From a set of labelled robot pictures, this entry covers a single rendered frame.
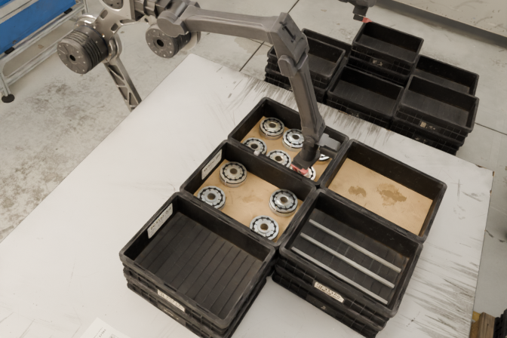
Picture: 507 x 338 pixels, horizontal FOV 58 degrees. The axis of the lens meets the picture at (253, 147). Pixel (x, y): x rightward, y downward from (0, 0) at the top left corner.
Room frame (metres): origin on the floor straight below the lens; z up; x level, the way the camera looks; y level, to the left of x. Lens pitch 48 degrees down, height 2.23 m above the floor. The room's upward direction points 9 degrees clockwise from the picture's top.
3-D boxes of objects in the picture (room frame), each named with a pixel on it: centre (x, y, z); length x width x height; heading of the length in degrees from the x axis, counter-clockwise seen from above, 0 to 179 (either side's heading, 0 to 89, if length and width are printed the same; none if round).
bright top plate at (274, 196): (0.99, -0.14, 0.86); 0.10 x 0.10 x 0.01
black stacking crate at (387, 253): (0.80, -0.37, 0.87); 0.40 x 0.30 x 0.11; 65
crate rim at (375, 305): (0.80, -0.37, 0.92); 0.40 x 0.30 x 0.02; 65
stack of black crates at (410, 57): (2.52, -0.74, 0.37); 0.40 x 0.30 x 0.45; 71
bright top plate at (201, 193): (0.95, 0.12, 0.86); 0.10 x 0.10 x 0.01
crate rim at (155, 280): (0.70, 0.12, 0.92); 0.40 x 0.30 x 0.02; 65
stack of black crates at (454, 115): (2.01, -0.99, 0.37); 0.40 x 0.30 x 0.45; 71
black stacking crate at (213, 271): (0.70, 0.12, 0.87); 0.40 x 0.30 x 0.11; 65
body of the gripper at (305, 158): (1.13, -0.20, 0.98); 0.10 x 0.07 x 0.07; 149
